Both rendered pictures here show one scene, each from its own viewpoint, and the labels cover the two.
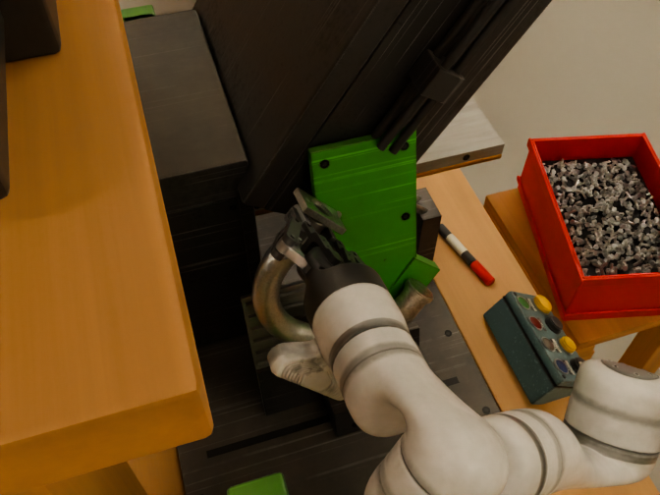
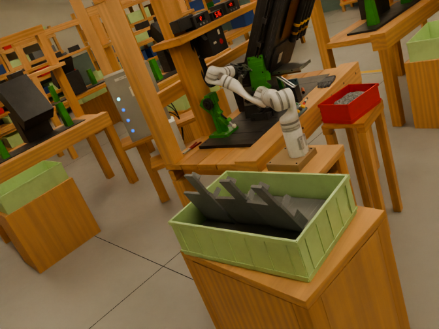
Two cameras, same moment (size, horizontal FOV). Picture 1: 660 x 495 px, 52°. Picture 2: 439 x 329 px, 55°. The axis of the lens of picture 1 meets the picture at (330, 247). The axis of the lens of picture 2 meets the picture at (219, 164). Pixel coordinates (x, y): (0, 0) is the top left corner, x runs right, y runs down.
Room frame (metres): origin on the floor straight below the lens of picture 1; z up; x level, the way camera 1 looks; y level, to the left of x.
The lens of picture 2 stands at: (-1.09, -2.15, 1.74)
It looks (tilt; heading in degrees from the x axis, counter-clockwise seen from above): 22 degrees down; 62
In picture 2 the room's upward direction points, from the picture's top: 21 degrees counter-clockwise
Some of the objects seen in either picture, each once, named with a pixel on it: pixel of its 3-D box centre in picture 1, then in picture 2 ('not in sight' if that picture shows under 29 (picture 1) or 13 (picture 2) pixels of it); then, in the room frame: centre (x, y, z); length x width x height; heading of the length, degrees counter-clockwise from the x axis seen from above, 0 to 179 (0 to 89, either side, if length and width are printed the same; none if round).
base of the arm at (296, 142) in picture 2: not in sight; (294, 138); (0.12, -0.66, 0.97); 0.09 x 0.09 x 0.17; 22
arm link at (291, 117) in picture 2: not in sight; (285, 107); (0.12, -0.67, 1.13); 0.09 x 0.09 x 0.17; 64
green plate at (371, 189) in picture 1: (357, 202); (259, 71); (0.52, -0.03, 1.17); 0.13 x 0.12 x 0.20; 18
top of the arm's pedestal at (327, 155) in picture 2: not in sight; (301, 163); (0.11, -0.66, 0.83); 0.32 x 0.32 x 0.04; 15
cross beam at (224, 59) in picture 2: not in sight; (211, 68); (0.46, 0.40, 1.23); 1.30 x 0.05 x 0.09; 18
